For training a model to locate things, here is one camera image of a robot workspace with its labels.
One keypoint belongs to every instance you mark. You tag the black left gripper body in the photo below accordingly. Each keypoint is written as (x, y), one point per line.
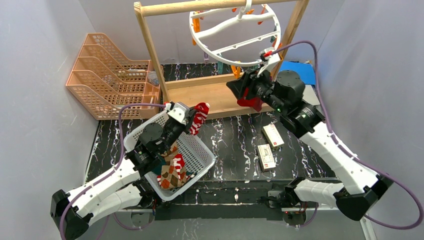
(188, 118)

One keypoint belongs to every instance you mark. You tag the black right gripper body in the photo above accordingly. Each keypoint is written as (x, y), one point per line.
(250, 87)

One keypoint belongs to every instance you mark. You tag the beige animal face sock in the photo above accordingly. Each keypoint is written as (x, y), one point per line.
(255, 102)

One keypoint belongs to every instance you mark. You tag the red white striped sock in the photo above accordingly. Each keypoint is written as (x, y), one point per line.
(200, 116)
(174, 175)

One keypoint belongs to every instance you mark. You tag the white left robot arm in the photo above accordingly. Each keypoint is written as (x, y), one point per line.
(151, 148)

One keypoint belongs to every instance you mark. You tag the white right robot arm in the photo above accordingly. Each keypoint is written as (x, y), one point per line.
(359, 187)

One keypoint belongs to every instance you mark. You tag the wooden hanger rack stand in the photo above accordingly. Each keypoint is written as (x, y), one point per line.
(210, 89)

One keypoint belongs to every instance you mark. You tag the white round clip hanger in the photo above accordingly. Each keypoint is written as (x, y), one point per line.
(234, 35)

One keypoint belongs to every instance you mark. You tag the orange front-left clothes peg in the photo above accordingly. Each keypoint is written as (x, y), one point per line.
(236, 70)

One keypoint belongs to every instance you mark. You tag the teal front clothes peg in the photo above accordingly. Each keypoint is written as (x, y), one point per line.
(219, 67)

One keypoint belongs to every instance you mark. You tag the white plastic laundry basket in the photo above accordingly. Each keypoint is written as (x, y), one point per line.
(197, 157)

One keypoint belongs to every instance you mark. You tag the lilac clothes peg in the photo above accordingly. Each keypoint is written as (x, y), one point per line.
(206, 59)

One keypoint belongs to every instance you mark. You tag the dark green sock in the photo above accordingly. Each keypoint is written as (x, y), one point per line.
(156, 168)

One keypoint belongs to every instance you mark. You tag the blue folder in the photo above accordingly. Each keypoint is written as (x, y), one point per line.
(304, 70)

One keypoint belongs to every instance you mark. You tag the white card box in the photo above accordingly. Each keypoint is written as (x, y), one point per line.
(273, 136)

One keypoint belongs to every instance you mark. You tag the white paper sheet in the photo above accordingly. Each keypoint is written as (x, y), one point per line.
(310, 96)

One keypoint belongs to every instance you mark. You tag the argyle brown sock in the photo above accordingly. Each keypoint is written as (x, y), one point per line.
(169, 155)

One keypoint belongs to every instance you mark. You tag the orange far-left clothes peg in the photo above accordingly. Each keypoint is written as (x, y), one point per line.
(196, 24)

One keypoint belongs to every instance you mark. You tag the small white printed box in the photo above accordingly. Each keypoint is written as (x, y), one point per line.
(266, 158)

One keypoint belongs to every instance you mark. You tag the peach plastic file organizer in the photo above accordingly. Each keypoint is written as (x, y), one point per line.
(103, 79)

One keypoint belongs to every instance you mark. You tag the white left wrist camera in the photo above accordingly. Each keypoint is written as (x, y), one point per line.
(177, 111)

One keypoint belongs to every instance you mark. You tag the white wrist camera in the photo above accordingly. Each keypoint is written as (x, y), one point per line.
(177, 111)
(269, 60)

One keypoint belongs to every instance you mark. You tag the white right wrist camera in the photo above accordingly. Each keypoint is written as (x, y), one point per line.
(269, 60)

